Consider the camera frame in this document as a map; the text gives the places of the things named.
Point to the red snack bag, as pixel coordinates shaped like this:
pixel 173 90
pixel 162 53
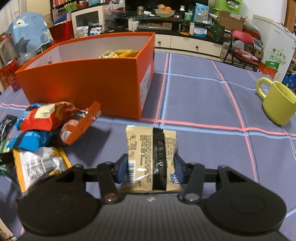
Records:
pixel 48 117

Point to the blue shark paper bag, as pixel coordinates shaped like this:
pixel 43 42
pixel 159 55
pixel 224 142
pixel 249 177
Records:
pixel 29 32

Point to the yellow snack packets in box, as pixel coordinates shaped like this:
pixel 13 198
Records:
pixel 121 53

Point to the blue cookie snack packet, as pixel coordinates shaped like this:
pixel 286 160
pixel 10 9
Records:
pixel 30 140

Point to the brown-orange snack packet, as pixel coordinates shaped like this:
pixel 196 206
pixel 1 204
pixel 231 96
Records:
pixel 78 123

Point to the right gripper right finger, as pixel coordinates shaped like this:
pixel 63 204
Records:
pixel 192 176

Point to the red folding chair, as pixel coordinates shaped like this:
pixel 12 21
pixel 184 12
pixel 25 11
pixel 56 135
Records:
pixel 240 54

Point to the orange cardboard box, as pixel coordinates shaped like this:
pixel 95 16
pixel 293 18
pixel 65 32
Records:
pixel 72 71

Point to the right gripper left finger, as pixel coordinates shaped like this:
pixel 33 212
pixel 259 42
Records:
pixel 108 175

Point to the white TV cabinet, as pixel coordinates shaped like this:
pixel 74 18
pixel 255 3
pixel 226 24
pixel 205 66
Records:
pixel 187 46

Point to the white yellow snack packet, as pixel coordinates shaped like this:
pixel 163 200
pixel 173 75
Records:
pixel 32 167

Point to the dark snack packet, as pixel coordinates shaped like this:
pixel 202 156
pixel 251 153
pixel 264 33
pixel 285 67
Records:
pixel 8 123

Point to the beige cookie snack packet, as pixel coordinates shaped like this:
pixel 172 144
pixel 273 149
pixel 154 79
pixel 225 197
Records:
pixel 150 165

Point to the yellow-green mug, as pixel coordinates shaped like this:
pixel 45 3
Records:
pixel 279 103

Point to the fruit bowl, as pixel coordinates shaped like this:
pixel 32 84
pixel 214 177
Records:
pixel 164 11

